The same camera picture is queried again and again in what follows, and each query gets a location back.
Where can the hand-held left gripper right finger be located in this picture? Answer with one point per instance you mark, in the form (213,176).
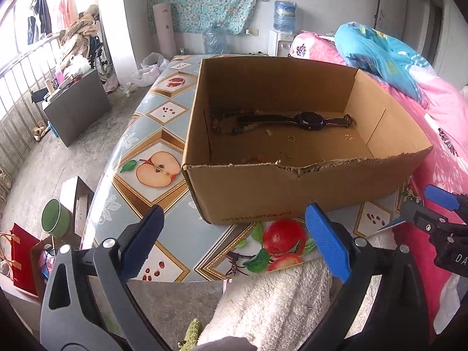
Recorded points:
(327,243)

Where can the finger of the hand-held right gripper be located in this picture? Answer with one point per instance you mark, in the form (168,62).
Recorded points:
(440,194)
(415,212)

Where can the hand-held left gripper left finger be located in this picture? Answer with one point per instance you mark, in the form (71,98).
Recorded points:
(142,245)

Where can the brown cardboard box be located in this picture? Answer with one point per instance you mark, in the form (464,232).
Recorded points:
(292,190)

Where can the black wrist watch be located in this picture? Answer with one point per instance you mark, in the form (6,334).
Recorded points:
(307,120)

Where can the fruit print tablecloth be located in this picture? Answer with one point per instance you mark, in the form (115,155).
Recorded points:
(120,190)

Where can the pink floral blanket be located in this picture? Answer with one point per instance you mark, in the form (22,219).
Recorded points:
(438,124)

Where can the small wooden stool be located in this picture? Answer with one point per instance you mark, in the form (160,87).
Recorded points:
(82,204)

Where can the white fluffy robe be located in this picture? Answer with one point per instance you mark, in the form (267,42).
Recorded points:
(274,307)

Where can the green cup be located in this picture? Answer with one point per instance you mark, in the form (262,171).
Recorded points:
(58,223)

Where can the red paper bag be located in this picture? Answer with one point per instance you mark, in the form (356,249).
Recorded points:
(23,259)

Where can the dark grey cabinet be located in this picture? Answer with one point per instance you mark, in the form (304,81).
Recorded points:
(76,109)

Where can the pair of beige shoes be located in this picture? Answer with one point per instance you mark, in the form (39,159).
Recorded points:
(40,131)

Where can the blue patterned pillow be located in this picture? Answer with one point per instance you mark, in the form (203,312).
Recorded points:
(373,51)

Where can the white plastic bags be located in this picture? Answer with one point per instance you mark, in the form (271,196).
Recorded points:
(150,69)

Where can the metal railing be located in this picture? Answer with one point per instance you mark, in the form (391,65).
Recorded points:
(11,124)

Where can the wheelchair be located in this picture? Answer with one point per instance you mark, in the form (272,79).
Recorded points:
(100,58)

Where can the white water dispenser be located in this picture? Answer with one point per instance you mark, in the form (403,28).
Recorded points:
(278,44)

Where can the clear empty water bottle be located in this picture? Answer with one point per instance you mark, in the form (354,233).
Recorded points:
(215,40)

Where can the pile of clothes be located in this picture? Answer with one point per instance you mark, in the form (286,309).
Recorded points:
(76,33)

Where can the blue water cooler bottle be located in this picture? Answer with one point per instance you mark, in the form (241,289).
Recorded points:
(285,16)

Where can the dark hanging jacket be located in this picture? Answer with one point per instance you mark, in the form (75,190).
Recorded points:
(44,18)

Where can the pink hanging garment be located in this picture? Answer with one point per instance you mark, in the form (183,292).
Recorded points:
(67,7)

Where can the white wall socket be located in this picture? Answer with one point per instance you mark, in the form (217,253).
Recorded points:
(252,31)

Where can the teal floral wall cloth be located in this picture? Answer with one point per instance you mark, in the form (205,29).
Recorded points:
(204,0)

